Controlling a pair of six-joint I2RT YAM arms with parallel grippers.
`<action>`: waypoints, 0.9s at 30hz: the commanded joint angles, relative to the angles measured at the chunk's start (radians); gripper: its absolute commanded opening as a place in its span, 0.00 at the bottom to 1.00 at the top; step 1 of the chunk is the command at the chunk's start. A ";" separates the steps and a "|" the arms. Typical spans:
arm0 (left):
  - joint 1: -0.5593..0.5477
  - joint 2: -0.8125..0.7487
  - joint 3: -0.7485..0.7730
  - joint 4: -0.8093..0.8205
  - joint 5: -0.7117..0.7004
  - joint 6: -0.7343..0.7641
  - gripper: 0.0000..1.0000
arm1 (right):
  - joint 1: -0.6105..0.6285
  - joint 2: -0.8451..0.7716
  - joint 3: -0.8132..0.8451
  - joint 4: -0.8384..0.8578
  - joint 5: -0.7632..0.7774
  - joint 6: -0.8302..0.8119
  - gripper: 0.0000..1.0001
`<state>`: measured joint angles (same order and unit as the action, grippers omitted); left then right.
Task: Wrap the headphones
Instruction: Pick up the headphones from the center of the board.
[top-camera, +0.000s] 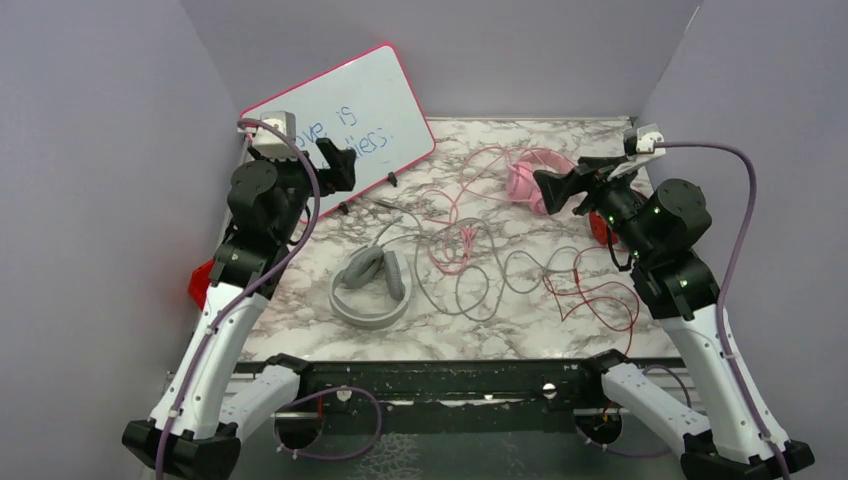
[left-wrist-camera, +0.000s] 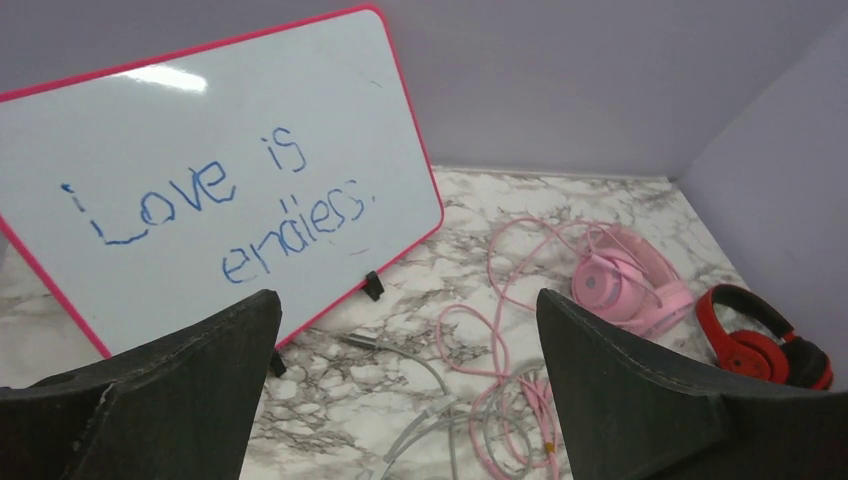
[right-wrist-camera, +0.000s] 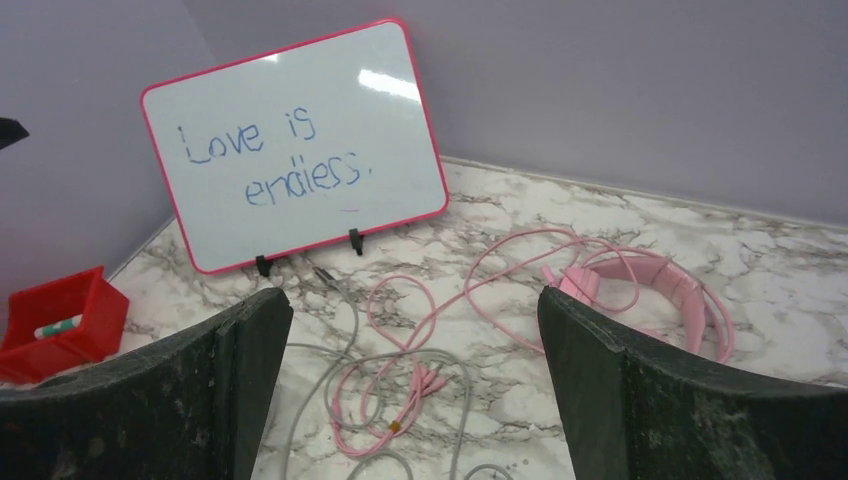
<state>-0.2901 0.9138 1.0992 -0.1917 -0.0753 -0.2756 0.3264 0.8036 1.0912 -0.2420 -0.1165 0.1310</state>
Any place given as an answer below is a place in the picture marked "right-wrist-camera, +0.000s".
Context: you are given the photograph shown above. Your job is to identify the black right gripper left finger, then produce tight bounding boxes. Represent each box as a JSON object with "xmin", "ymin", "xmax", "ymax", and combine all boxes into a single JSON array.
[{"xmin": 1, "ymin": 288, "xmax": 293, "ymax": 479}]

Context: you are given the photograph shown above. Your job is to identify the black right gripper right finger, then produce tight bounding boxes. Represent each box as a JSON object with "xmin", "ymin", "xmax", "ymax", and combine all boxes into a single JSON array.
[{"xmin": 538, "ymin": 287, "xmax": 847, "ymax": 479}]

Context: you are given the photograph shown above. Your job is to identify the grey headphone cable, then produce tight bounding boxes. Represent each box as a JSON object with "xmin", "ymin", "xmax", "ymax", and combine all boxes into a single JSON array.
[{"xmin": 280, "ymin": 266, "xmax": 515, "ymax": 480}]

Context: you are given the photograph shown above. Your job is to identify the pink headphones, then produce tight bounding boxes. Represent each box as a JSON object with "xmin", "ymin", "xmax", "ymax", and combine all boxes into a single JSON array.
[{"xmin": 541, "ymin": 255, "xmax": 735, "ymax": 364}]

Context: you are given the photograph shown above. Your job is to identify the black whiteboard stand left foot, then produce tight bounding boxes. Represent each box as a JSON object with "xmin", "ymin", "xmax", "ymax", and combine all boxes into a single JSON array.
[{"xmin": 255, "ymin": 255, "xmax": 273, "ymax": 278}]

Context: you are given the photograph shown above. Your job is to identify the black whiteboard stand foot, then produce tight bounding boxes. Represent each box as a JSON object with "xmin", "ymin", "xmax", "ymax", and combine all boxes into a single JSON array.
[
  {"xmin": 349, "ymin": 228, "xmax": 364, "ymax": 256},
  {"xmin": 255, "ymin": 255, "xmax": 273, "ymax": 278}
]

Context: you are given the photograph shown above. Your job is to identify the white green marker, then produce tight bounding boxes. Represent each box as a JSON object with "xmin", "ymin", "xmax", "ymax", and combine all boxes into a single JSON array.
[{"xmin": 34, "ymin": 315, "xmax": 82, "ymax": 339}]

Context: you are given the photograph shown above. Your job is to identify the red plastic bin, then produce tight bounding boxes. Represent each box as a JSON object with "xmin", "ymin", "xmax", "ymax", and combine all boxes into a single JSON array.
[{"xmin": 1, "ymin": 266, "xmax": 130, "ymax": 384}]

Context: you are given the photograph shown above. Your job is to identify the black whiteboard stand right foot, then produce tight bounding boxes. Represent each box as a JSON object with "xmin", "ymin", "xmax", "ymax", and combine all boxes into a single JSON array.
[{"xmin": 349, "ymin": 228, "xmax": 364, "ymax": 256}]

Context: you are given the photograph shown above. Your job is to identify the pink framed whiteboard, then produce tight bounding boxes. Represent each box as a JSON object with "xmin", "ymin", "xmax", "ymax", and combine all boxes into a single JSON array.
[{"xmin": 140, "ymin": 18, "xmax": 449, "ymax": 274}]

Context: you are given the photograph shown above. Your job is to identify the pink headphone cable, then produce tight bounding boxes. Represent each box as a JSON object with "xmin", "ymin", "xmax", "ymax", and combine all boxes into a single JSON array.
[{"xmin": 329, "ymin": 229, "xmax": 643, "ymax": 459}]

